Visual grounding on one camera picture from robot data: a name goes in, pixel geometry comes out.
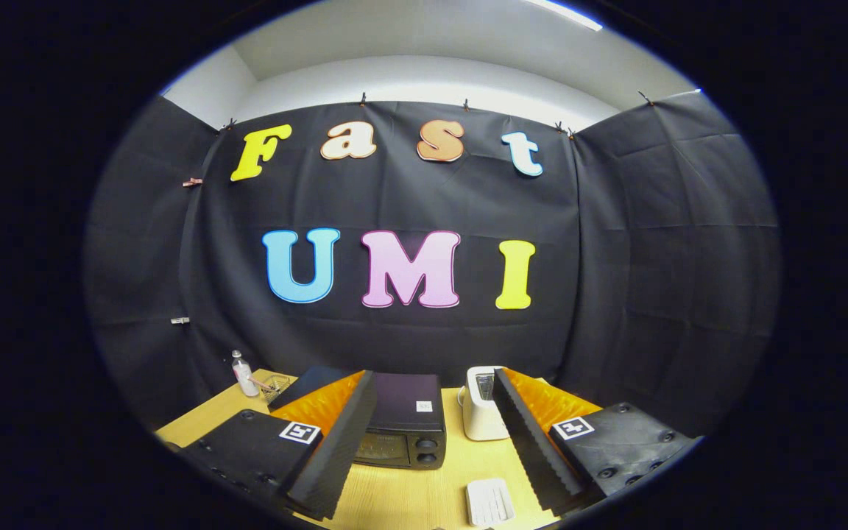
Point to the black toaster oven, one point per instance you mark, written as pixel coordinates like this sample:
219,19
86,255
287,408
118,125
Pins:
405,412

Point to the small clear bottle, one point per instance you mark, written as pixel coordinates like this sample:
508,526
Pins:
245,375

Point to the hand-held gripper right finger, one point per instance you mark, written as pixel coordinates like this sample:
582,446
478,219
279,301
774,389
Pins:
527,445

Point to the black backdrop cloth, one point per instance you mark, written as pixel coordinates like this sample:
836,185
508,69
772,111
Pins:
409,338

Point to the white slot toaster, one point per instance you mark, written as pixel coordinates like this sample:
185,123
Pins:
479,412

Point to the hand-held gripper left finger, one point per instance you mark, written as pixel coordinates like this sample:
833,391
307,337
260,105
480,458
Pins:
336,445

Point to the pink clip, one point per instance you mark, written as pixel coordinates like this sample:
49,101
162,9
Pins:
192,182

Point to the small glass container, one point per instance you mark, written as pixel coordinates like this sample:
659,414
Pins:
275,388

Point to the white rectangular tray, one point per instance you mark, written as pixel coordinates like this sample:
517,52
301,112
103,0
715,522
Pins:
490,502

